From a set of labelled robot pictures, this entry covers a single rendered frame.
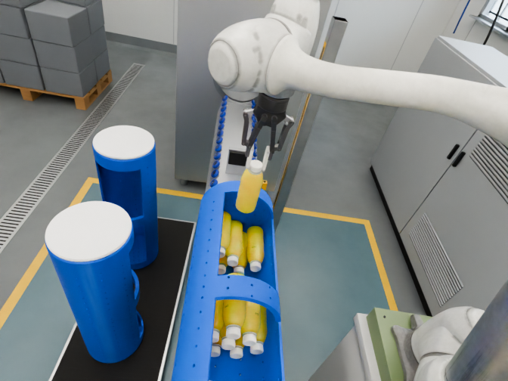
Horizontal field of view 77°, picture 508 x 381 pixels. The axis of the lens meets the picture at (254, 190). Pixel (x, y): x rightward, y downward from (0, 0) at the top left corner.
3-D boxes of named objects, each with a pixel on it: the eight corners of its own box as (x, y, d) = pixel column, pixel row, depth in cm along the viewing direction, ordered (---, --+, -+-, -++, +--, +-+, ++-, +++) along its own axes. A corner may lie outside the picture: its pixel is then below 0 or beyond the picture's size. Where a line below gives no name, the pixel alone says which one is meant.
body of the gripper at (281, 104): (291, 87, 80) (281, 119, 86) (257, 81, 78) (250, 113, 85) (294, 102, 74) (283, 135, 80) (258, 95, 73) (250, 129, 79)
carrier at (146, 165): (113, 236, 218) (112, 273, 199) (94, 126, 161) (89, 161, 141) (156, 233, 227) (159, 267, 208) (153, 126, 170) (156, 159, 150)
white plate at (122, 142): (94, 125, 160) (94, 126, 160) (90, 159, 141) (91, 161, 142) (153, 125, 169) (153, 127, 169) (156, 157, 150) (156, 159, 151)
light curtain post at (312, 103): (264, 256, 248) (345, 18, 136) (264, 262, 244) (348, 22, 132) (257, 255, 247) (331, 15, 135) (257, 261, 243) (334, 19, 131)
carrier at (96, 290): (117, 375, 159) (155, 326, 180) (88, 278, 102) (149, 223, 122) (73, 345, 166) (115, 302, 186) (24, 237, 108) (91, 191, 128)
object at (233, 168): (243, 172, 170) (249, 149, 160) (243, 178, 168) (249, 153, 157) (225, 170, 169) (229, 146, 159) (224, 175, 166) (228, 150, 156)
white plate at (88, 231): (88, 274, 101) (88, 277, 102) (147, 221, 121) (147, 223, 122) (25, 235, 107) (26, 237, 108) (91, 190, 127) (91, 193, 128)
